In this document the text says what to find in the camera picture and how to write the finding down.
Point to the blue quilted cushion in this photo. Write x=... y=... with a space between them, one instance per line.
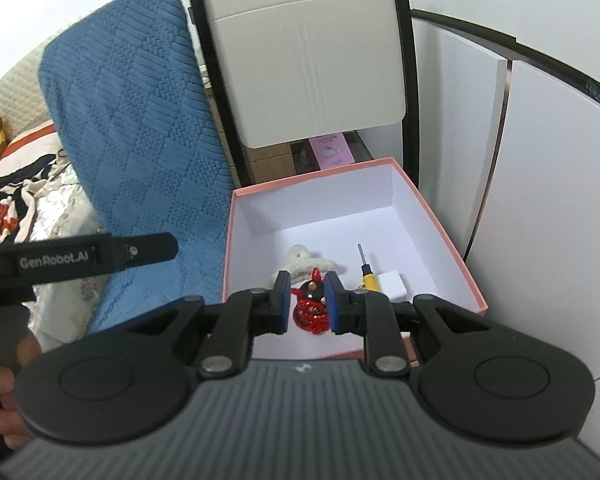
x=145 y=135

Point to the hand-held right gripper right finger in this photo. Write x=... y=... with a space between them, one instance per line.
x=330 y=303

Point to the floral bed sheet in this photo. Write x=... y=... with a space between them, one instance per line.
x=75 y=210

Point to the small white box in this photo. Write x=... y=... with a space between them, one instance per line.
x=392 y=285

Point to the red tasselled ornament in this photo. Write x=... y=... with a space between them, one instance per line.
x=310 y=310

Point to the yellow screwdriver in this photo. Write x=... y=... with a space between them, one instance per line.
x=370 y=280

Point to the person's left hand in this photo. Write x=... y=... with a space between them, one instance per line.
x=5 y=427

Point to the purple box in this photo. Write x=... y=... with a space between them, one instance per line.
x=330 y=152

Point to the beige quilted headboard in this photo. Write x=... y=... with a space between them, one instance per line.
x=15 y=100

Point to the brown cardboard box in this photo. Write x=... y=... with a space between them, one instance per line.
x=270 y=157

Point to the grey chair with black frame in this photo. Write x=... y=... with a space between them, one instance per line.
x=305 y=60

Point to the striped blanket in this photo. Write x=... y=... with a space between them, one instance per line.
x=10 y=180

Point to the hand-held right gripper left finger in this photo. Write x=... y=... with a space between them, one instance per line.
x=283 y=301

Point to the pink cardboard box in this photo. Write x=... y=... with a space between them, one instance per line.
x=330 y=220

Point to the white plush toy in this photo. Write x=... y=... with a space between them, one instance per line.
x=300 y=257

